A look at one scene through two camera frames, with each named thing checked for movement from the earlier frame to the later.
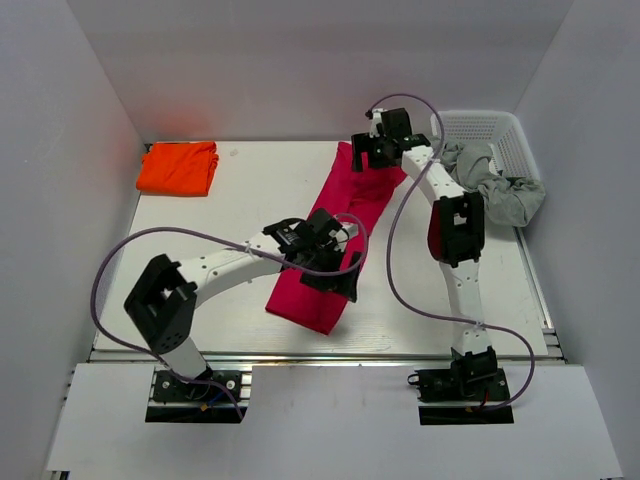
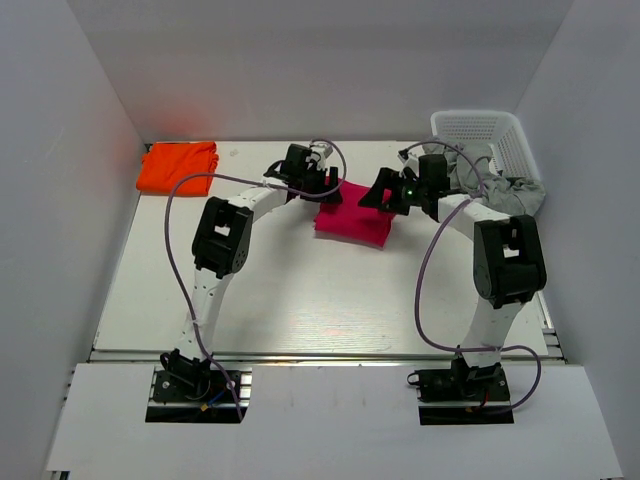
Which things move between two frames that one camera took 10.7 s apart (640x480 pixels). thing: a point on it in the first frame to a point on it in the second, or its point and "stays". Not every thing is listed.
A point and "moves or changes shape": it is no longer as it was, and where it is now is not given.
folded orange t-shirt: x=178 y=168 stays
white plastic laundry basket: x=501 y=131 stays
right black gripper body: x=375 y=146 to x=415 y=190
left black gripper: x=345 y=285 to x=334 y=177
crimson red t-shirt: x=320 y=279 moves or changes shape
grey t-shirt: x=508 y=200 stays
